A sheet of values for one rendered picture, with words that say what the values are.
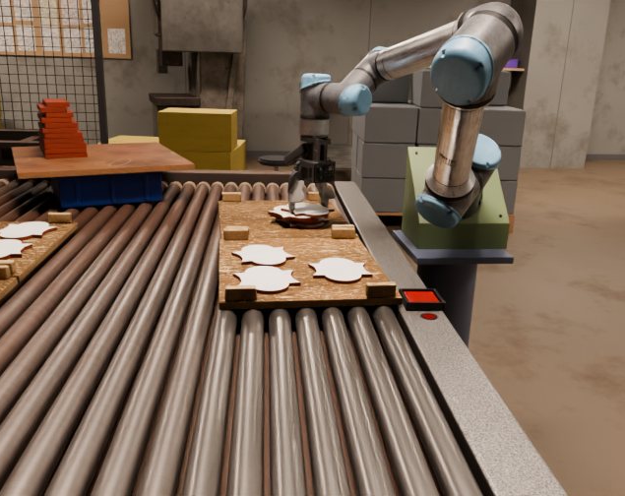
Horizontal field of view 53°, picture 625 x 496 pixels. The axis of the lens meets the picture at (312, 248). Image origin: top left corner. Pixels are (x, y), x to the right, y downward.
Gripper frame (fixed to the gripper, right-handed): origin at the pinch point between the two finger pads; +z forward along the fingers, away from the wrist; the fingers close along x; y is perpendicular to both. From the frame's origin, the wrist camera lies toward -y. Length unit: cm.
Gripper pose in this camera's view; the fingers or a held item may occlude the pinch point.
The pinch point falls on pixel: (307, 209)
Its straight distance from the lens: 169.7
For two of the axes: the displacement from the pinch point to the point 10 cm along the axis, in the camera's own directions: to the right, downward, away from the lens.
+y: 5.6, 2.6, -7.9
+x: 8.3, -1.4, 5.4
